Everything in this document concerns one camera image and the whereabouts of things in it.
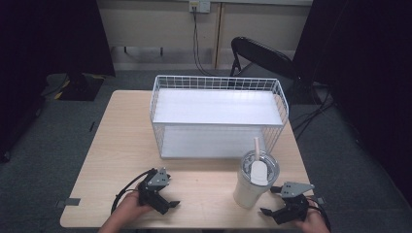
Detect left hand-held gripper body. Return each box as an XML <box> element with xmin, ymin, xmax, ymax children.
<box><xmin>137</xmin><ymin>167</ymin><xmax>171</xmax><ymax>216</ymax></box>

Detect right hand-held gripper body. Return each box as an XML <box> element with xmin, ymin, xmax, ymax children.
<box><xmin>273</xmin><ymin>182</ymin><xmax>316</xmax><ymax>225</ymax></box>

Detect white cup with straw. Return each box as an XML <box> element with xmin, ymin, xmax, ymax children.
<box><xmin>232</xmin><ymin>136</ymin><xmax>281</xmax><ymax>210</ymax></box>

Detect white wire shelf rack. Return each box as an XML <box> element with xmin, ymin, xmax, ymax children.
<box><xmin>149</xmin><ymin>74</ymin><xmax>291</xmax><ymax>160</ymax></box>

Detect person's left hand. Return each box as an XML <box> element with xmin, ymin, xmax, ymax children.
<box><xmin>117</xmin><ymin>189</ymin><xmax>154</xmax><ymax>221</ymax></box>

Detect person's right hand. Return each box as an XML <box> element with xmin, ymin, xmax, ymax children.
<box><xmin>293</xmin><ymin>199</ymin><xmax>330</xmax><ymax>233</ymax></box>

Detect black stand base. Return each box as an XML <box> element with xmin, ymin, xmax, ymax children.
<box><xmin>41</xmin><ymin>72</ymin><xmax>105</xmax><ymax>102</ymax></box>

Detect black folding chair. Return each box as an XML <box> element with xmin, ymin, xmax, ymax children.
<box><xmin>229</xmin><ymin>36</ymin><xmax>298</xmax><ymax>82</ymax></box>

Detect black curtain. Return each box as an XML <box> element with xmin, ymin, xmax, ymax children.
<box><xmin>292</xmin><ymin>0</ymin><xmax>412</xmax><ymax>207</ymax></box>
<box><xmin>0</xmin><ymin>0</ymin><xmax>117</xmax><ymax>163</ymax></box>

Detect right hand-held gripper black cable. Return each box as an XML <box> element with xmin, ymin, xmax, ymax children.
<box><xmin>306</xmin><ymin>197</ymin><xmax>332</xmax><ymax>233</ymax></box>

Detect hand-held gripper black cable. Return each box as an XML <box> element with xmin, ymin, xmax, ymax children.
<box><xmin>110</xmin><ymin>168</ymin><xmax>154</xmax><ymax>216</ymax></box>
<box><xmin>306</xmin><ymin>197</ymin><xmax>332</xmax><ymax>233</ymax></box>

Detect left hand-held gripper black cable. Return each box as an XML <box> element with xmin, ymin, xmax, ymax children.
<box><xmin>110</xmin><ymin>168</ymin><xmax>154</xmax><ymax>216</ymax></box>

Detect black floor cables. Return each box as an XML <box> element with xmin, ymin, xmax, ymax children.
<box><xmin>291</xmin><ymin>84</ymin><xmax>336</xmax><ymax>141</ymax></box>

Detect black wall outlet cable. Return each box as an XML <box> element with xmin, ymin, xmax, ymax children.
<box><xmin>191</xmin><ymin>7</ymin><xmax>217</xmax><ymax>78</ymax></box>

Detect white wall outlet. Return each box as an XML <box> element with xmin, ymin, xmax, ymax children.
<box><xmin>189</xmin><ymin>0</ymin><xmax>212</xmax><ymax>15</ymax></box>

